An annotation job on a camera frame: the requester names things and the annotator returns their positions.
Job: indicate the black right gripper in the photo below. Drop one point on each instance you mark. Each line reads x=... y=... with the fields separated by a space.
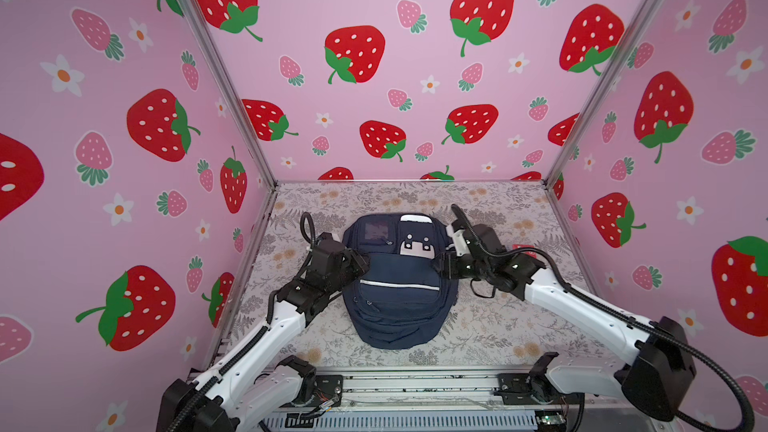
x=447 y=264

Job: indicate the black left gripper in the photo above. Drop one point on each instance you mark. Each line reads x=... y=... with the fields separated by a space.
x=354 y=260

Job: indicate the navy blue student backpack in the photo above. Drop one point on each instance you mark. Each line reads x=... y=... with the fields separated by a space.
x=406 y=296

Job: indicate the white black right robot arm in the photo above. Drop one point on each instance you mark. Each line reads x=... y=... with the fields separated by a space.
x=650 y=370

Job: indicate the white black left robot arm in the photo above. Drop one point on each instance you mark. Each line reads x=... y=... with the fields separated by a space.
x=252 y=348

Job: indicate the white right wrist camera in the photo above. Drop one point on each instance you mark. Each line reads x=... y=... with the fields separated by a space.
x=460 y=243

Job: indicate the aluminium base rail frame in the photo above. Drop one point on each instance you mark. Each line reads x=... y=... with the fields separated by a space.
x=346 y=399

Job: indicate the aluminium corner post left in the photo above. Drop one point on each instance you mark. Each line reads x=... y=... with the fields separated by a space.
x=200 y=30

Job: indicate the aluminium corner post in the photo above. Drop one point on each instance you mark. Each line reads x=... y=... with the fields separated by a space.
x=634 y=31
x=200 y=30

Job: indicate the aluminium corner post right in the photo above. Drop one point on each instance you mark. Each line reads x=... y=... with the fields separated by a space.
x=634 y=31

